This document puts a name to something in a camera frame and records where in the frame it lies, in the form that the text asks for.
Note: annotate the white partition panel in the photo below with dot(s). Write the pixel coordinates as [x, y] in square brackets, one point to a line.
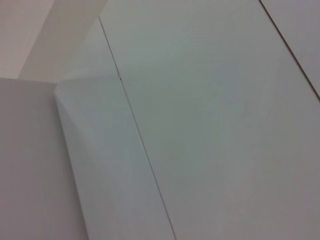
[107, 150]
[212, 112]

